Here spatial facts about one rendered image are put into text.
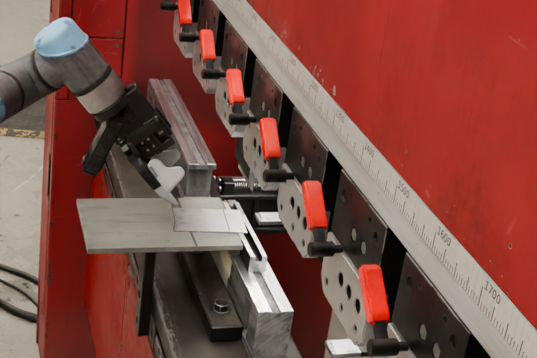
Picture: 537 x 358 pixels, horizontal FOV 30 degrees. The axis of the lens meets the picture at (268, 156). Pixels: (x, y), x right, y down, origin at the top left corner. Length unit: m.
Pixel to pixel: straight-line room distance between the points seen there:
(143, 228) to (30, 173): 2.51
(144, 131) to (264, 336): 0.39
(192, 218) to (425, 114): 0.84
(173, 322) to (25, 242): 2.03
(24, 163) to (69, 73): 2.70
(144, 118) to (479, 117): 0.86
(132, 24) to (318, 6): 1.25
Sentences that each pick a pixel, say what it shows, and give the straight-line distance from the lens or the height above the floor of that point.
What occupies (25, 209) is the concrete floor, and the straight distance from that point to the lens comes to 3.93.
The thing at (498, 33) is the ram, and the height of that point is 1.60.
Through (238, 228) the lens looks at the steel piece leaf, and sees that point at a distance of 1.76.
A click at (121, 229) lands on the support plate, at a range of 1.72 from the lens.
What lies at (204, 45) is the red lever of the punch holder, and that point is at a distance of 1.74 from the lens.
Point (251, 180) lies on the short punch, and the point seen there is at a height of 1.10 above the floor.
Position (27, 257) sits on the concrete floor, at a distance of 3.62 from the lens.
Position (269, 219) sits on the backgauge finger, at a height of 1.01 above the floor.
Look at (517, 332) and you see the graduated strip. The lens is 0.87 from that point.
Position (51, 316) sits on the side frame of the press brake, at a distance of 2.86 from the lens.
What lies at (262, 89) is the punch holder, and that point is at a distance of 1.52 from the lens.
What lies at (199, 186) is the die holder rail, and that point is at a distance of 2.10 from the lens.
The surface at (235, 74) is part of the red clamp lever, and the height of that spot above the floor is 1.31.
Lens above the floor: 1.82
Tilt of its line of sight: 23 degrees down
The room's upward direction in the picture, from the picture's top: 8 degrees clockwise
